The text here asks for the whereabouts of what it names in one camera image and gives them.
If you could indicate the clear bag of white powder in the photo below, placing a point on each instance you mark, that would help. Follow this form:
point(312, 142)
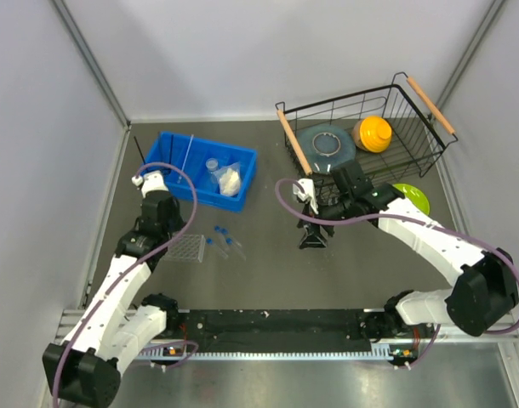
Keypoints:
point(229, 179)

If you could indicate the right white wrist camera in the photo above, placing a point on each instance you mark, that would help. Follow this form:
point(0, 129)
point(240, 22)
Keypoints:
point(305, 192)

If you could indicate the blue-capped test tube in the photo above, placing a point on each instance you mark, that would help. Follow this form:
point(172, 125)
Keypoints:
point(236, 247)
point(217, 229)
point(228, 234)
point(217, 248)

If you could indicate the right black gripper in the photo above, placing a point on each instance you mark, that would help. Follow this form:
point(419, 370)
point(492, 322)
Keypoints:
point(313, 235)

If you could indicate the blue plastic divided bin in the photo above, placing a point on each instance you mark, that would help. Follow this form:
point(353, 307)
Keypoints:
point(201, 150)

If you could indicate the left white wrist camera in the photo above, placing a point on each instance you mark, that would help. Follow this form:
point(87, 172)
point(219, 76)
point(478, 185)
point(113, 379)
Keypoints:
point(152, 181)

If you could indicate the lime green plate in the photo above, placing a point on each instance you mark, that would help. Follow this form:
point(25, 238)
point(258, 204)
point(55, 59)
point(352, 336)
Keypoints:
point(416, 196)

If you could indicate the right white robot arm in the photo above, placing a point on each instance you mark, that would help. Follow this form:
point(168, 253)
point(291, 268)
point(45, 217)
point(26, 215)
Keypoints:
point(482, 285)

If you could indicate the glass bulb tube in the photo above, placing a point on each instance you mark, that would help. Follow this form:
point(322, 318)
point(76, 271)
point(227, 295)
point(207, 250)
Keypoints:
point(187, 153)

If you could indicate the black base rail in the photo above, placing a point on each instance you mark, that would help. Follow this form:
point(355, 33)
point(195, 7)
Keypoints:
point(280, 334)

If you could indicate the blue-grey ceramic plate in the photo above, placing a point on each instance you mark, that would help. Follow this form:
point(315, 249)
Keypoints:
point(326, 147)

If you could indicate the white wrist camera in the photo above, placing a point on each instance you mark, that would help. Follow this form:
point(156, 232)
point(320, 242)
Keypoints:
point(305, 192)
point(152, 181)

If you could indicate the clear plastic well plate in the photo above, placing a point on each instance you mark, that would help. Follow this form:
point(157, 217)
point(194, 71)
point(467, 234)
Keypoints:
point(189, 248)

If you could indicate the black wire basket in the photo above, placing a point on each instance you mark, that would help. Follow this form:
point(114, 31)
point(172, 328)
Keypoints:
point(393, 131)

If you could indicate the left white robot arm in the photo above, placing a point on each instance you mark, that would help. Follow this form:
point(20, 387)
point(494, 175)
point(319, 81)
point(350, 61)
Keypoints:
point(87, 366)

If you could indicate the orange ribbed bowl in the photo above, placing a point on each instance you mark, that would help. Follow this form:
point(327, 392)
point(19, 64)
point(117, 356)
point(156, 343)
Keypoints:
point(372, 134)

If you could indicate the black wire ring stand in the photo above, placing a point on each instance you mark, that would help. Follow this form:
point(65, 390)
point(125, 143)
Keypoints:
point(165, 155)

